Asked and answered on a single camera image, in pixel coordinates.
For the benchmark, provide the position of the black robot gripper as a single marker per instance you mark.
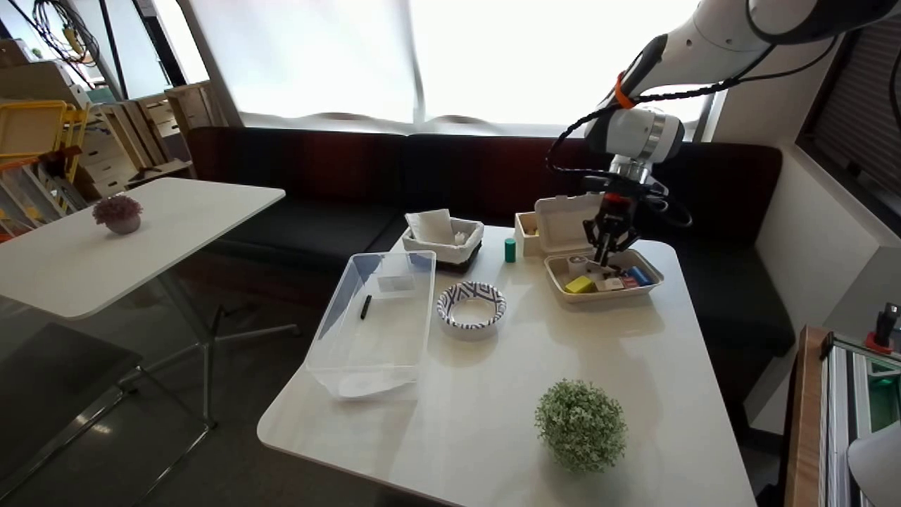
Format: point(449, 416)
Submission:
point(619, 197)

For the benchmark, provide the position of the beige takeaway clamshell pack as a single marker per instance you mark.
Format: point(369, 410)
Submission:
point(553, 231)

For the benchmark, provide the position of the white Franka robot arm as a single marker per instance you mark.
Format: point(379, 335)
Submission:
point(711, 51)

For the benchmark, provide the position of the white small cup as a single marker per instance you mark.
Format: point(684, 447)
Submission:
point(581, 264)

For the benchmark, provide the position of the blue cylinder block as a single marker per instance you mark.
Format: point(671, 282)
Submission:
point(640, 276)

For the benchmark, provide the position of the yellow block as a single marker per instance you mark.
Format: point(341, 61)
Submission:
point(581, 286)

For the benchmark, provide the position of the green small block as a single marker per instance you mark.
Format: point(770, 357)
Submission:
point(510, 249)

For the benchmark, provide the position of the white square container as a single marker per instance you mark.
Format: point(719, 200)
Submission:
point(450, 237)

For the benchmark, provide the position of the blue patterned paper bowl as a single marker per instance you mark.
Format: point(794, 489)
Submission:
point(470, 309)

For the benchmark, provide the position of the green round artificial plant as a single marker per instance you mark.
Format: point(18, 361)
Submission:
point(581, 427)

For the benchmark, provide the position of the clear plastic storage bin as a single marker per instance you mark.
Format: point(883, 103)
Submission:
point(365, 359)

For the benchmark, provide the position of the dark bench sofa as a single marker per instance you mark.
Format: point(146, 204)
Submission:
point(349, 193)

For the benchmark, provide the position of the red black clamp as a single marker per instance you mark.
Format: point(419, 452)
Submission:
point(885, 321)

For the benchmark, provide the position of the purple potted plant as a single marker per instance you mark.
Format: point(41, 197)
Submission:
point(121, 214)

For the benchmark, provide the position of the wooden shelf unit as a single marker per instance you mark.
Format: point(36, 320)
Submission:
point(141, 140)

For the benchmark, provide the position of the white side table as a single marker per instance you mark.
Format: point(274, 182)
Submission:
point(74, 268)

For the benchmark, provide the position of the yellow cart frame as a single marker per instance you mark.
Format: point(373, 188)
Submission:
point(42, 127)

